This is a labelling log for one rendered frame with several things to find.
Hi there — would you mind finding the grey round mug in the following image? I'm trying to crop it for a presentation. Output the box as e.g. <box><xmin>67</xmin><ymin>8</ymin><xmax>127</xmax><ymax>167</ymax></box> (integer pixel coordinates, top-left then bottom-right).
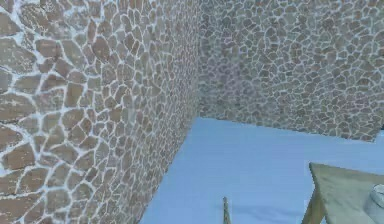
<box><xmin>363</xmin><ymin>184</ymin><xmax>384</xmax><ymax>224</ymax></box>

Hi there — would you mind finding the pale wooden table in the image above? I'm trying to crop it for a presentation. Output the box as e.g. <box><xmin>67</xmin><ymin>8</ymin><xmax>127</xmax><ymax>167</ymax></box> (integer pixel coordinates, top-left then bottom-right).
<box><xmin>300</xmin><ymin>162</ymin><xmax>384</xmax><ymax>224</ymax></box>

